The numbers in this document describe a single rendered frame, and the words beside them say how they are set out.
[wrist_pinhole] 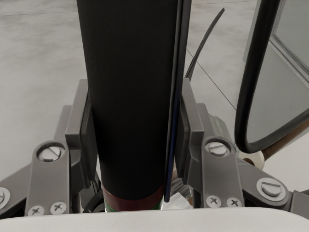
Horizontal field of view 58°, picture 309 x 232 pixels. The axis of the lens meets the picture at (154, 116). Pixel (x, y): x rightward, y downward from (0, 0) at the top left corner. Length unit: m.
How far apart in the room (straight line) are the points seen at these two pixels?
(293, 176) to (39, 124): 2.23
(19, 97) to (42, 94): 0.21
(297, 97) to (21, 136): 1.99
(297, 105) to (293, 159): 0.81
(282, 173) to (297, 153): 0.05
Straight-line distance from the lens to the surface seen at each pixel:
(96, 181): 0.52
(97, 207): 0.41
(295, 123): 0.32
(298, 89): 1.36
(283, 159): 0.58
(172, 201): 0.24
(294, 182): 0.55
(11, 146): 2.42
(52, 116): 2.61
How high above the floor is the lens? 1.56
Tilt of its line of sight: 39 degrees down
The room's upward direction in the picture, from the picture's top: 2 degrees clockwise
